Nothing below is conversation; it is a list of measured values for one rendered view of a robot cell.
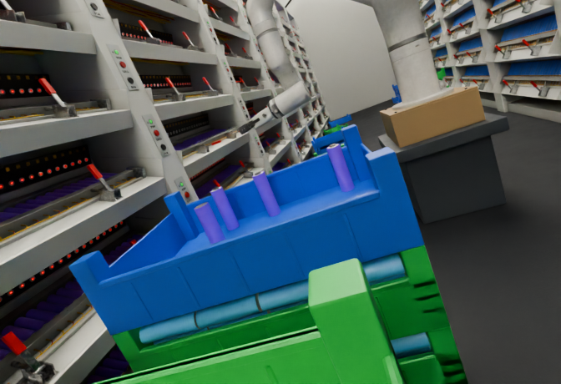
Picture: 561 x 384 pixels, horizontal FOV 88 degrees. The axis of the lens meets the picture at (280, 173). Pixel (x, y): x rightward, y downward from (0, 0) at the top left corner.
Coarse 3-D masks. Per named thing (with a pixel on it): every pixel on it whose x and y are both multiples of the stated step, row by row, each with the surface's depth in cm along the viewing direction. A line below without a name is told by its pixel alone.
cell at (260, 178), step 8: (256, 176) 39; (264, 176) 40; (256, 184) 40; (264, 184) 40; (264, 192) 40; (272, 192) 41; (264, 200) 40; (272, 200) 40; (272, 208) 40; (272, 216) 41
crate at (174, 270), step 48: (240, 192) 44; (288, 192) 43; (336, 192) 40; (384, 192) 22; (144, 240) 37; (192, 240) 45; (240, 240) 24; (288, 240) 24; (336, 240) 23; (384, 240) 23; (96, 288) 27; (144, 288) 26; (192, 288) 26; (240, 288) 25
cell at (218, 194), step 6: (210, 192) 41; (216, 192) 41; (222, 192) 41; (216, 198) 41; (222, 198) 41; (216, 204) 41; (222, 204) 41; (228, 204) 42; (222, 210) 41; (228, 210) 42; (222, 216) 42; (228, 216) 42; (234, 216) 42; (228, 222) 42; (234, 222) 42; (228, 228) 42; (234, 228) 42
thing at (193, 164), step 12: (192, 132) 129; (216, 144) 117; (228, 144) 120; (240, 144) 134; (180, 156) 87; (192, 156) 100; (204, 156) 100; (216, 156) 110; (192, 168) 93; (204, 168) 101
